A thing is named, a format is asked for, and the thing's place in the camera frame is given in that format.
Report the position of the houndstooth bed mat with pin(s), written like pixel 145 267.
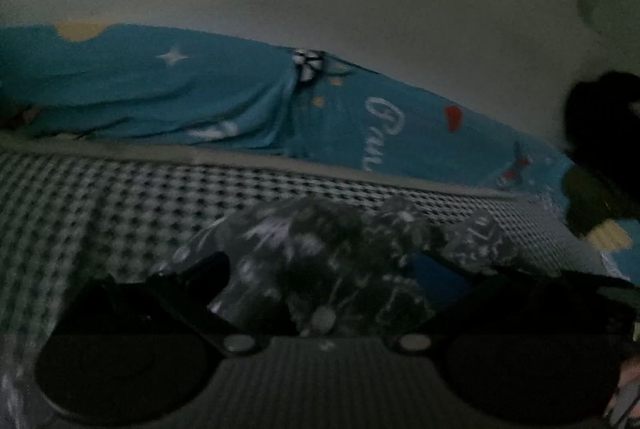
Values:
pixel 100 209

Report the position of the black white patterned clip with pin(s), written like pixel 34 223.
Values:
pixel 307 64

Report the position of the dark doodle print jacket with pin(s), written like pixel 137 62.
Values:
pixel 310 249

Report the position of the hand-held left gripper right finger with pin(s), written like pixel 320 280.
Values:
pixel 439 276

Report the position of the blue printed bedsheet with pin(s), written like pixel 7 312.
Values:
pixel 200 99

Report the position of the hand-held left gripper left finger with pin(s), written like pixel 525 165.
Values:
pixel 210 274

